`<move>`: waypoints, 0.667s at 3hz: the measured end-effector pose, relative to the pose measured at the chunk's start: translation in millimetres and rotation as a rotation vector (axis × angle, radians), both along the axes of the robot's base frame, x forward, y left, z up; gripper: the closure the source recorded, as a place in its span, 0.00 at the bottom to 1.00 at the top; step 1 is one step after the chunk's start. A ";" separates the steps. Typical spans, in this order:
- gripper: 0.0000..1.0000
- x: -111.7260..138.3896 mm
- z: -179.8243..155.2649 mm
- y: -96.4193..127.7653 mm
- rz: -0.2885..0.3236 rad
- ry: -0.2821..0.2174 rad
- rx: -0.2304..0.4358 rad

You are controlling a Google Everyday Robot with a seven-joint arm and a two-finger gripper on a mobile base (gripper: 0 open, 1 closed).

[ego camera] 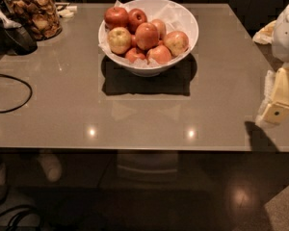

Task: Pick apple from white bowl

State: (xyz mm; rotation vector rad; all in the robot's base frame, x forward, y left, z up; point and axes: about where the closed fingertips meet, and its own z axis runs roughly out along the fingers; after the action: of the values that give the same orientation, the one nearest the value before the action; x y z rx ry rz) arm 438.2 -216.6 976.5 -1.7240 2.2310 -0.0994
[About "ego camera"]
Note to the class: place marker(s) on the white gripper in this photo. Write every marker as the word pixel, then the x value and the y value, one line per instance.
pixel 287 36

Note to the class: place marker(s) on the large red apple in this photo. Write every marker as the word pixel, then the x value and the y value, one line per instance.
pixel 147 36

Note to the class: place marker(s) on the yellow red apple right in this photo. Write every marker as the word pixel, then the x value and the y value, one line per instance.
pixel 177 42

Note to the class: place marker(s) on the red apple front right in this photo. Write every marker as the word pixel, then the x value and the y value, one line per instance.
pixel 160 54

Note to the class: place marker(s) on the white bowl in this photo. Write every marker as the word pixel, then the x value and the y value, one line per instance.
pixel 176 17

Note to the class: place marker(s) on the pale red apple back right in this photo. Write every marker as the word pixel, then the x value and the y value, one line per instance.
pixel 161 27

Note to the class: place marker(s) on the red apple front left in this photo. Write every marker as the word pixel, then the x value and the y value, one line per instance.
pixel 134 54

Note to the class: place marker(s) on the red apple back middle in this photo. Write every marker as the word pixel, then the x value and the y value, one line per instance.
pixel 136 18

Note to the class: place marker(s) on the yellow green apple left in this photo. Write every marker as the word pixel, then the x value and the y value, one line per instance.
pixel 119 40

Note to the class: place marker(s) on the dark red apple back left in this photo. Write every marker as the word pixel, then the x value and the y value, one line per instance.
pixel 116 17

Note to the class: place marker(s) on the small white items behind jar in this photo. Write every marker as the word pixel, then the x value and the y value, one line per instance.
pixel 66 11

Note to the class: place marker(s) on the white shoe under table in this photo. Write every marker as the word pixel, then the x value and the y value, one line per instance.
pixel 51 166

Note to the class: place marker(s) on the glass jar of dried chips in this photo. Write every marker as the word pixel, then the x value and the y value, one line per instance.
pixel 40 16

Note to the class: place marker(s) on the black round appliance with spoon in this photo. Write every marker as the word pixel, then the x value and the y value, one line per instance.
pixel 17 37

